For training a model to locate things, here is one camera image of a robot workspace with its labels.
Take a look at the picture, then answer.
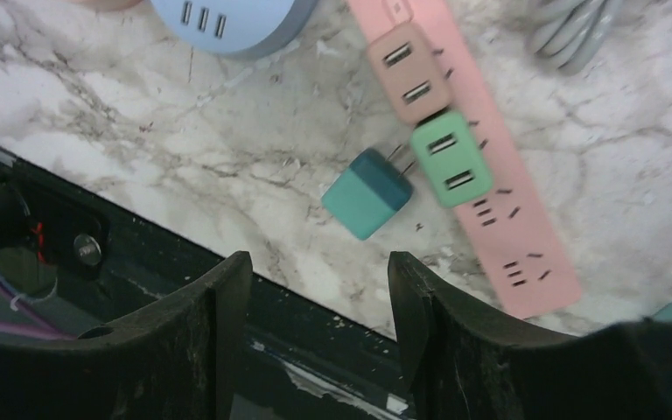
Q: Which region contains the pink round power strip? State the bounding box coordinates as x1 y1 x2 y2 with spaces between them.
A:
68 0 142 12

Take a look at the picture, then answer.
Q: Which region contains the pink long power strip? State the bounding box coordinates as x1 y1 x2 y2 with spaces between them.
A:
349 1 583 319

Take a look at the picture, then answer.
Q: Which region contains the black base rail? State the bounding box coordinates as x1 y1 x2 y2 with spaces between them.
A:
0 148 416 419

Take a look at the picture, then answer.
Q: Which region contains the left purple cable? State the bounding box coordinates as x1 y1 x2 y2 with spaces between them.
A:
0 252 76 342

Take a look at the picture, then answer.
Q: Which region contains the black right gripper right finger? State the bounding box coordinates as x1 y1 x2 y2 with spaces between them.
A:
388 251 672 419

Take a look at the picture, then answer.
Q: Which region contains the tan plug adapter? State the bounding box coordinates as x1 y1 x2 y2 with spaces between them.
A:
367 22 452 125

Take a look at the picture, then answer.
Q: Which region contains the grey coiled cable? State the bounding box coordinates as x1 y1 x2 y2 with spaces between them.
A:
524 0 627 76

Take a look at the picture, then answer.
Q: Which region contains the blue round power strip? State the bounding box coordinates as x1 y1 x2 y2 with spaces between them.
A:
150 0 318 60

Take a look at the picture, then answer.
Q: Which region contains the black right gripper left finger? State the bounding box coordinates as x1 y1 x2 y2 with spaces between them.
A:
0 251 253 419

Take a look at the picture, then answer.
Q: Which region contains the green plug adapter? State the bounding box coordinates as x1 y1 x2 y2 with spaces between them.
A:
409 110 493 208

